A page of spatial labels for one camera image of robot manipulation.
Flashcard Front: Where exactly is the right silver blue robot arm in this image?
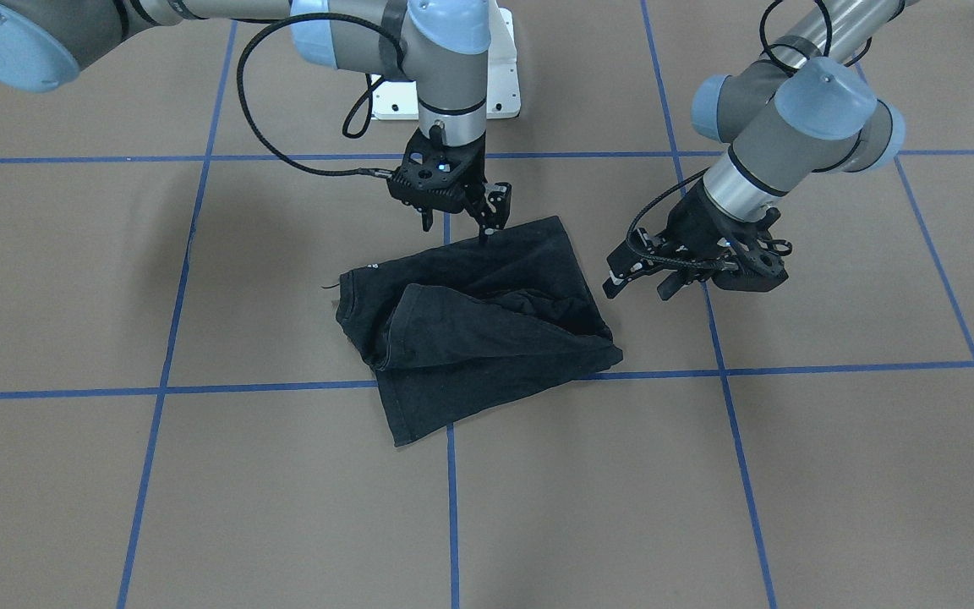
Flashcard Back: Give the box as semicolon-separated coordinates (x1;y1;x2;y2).
0;1;512;242

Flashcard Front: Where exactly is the black graphic t-shirt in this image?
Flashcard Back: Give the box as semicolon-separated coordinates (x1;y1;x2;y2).
336;217;623;447

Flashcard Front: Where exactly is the brown paper table cover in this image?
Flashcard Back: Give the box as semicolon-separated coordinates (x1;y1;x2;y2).
0;1;974;608

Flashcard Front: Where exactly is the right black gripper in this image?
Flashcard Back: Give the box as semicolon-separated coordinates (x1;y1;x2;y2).
387;130;512;246

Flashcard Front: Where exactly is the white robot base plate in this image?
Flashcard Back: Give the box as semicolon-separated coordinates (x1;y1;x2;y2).
371;1;523;121

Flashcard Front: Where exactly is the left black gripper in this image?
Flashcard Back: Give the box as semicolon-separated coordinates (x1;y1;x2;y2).
602;178;792;301

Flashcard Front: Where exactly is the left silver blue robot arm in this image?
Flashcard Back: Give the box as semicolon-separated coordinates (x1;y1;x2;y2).
603;1;908;300

